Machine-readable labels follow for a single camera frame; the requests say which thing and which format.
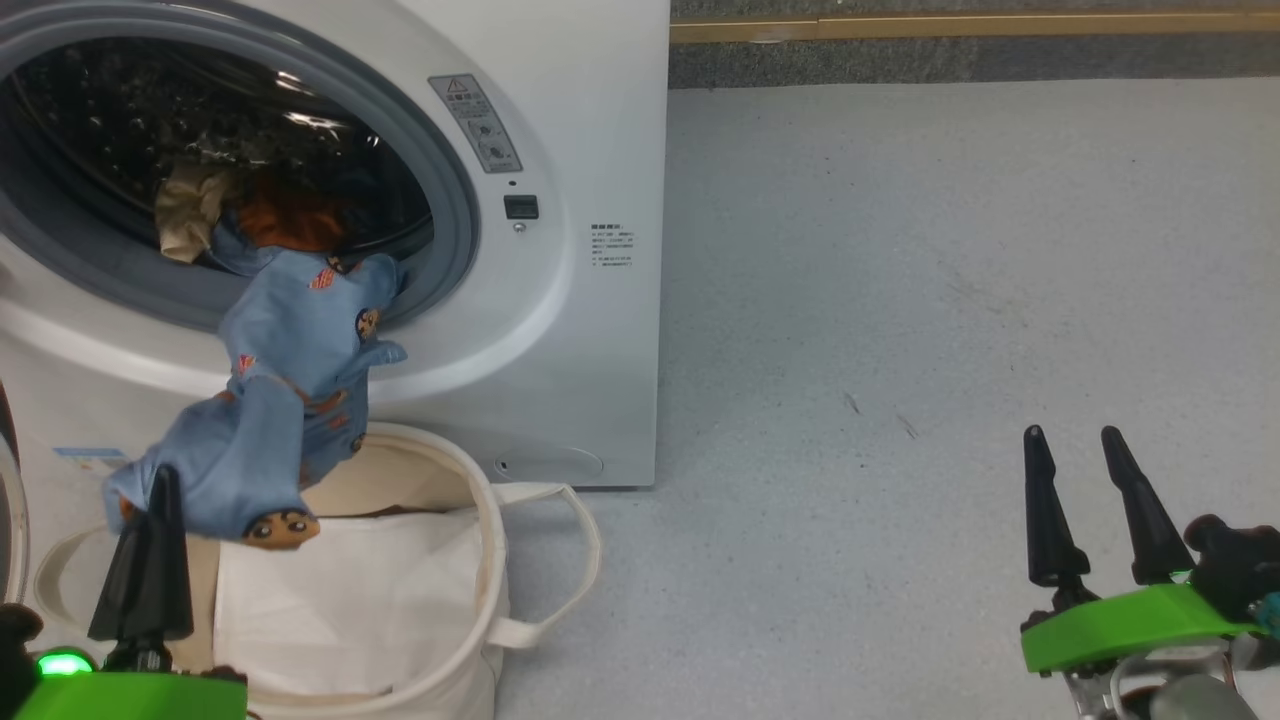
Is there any black-rimmed glass washer door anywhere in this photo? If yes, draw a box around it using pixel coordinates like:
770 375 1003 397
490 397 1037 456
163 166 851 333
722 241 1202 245
0 380 31 606

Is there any cream beige garment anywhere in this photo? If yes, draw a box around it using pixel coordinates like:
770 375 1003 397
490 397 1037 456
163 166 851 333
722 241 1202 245
155 165 241 264

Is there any white folded cloth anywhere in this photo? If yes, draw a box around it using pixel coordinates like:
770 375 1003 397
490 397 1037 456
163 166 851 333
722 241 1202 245
213 510 483 696

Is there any blue bear-print garment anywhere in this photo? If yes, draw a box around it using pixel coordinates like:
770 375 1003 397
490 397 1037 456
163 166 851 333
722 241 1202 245
103 215 409 551

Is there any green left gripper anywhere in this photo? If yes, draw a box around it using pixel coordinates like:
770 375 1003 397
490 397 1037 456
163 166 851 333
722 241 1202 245
0 465 248 720

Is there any white front-load washing machine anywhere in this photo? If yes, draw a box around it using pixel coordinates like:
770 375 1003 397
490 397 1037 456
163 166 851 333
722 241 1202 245
0 0 671 491

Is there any round white filter cover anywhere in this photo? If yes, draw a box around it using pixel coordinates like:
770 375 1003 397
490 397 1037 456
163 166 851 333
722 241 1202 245
497 447 604 484

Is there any cream fabric laundry basket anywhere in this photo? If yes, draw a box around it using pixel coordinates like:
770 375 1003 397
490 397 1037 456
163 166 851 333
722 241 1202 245
35 422 603 720

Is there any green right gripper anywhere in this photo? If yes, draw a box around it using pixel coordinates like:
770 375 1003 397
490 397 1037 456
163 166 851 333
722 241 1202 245
1020 425 1280 673

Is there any orange garment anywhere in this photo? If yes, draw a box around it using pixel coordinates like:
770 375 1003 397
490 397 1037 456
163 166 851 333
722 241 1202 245
238 180 351 253

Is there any grey warning label sticker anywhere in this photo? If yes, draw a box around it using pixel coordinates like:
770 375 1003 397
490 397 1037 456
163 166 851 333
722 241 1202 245
428 75 523 174

